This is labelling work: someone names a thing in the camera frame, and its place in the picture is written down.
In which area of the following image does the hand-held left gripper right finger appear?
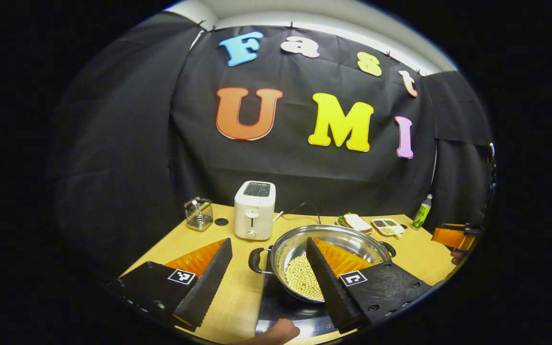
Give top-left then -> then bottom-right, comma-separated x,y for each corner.
306,237 -> 434,334

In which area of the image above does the green label drink bottle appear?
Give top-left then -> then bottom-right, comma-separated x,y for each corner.
412,194 -> 433,229

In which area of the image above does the black induction cooktop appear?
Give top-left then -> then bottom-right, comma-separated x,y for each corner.
256,273 -> 340,341

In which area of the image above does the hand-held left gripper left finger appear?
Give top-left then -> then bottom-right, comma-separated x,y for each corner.
106,237 -> 234,332

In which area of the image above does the white toaster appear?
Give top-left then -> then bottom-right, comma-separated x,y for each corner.
234,181 -> 276,241

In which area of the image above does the white divided bean dish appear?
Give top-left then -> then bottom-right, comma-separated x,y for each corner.
371,218 -> 406,237

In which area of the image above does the wire utensil holder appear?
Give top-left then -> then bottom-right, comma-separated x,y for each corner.
184,197 -> 213,232

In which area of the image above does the sandwich on small plate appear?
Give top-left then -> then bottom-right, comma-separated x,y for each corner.
335,212 -> 373,234

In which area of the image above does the stainless steel pot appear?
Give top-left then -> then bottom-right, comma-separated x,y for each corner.
248,224 -> 397,304

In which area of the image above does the pile of soybeans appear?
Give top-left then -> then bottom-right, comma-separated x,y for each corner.
283,254 -> 325,301

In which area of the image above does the black power cable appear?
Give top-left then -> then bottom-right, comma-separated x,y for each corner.
276,202 -> 322,225

